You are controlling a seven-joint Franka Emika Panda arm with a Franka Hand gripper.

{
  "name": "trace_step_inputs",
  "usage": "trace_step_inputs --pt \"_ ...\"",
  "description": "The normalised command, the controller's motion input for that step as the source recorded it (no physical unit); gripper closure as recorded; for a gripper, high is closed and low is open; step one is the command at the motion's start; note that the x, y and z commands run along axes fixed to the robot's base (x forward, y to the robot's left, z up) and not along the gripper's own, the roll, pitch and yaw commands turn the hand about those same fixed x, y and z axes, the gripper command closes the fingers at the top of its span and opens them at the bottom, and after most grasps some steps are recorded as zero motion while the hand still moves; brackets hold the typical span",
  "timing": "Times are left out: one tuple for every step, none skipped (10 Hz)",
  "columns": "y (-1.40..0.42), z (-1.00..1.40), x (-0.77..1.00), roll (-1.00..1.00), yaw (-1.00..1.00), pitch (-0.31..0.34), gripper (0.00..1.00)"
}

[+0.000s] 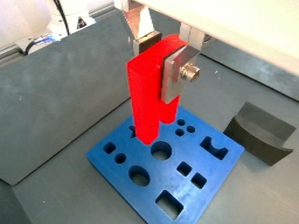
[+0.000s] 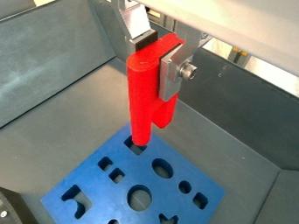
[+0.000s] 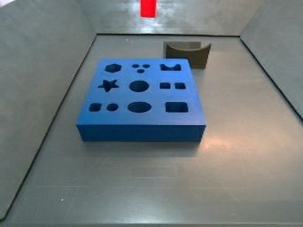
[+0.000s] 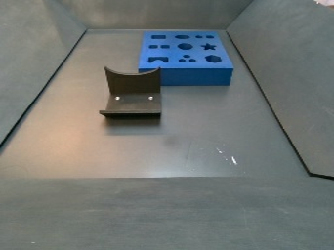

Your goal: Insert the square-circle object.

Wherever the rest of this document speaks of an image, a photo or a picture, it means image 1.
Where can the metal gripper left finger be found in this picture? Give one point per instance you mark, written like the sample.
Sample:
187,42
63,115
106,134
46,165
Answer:
139,22

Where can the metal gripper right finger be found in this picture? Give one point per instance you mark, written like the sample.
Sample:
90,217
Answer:
179,67

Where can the red square-circle peg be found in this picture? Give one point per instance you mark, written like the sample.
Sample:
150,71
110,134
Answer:
144,73

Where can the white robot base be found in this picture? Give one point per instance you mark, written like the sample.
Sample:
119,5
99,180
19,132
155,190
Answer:
70,16

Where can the black curved holder block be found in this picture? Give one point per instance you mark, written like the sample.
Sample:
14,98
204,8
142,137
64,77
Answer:
262,133

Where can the dark grey foam mat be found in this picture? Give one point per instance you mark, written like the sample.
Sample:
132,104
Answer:
55,94

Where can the blue shape-sorting board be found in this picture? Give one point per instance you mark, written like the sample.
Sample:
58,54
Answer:
168,178

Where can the aluminium rail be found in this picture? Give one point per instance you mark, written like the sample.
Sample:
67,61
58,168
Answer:
24,19

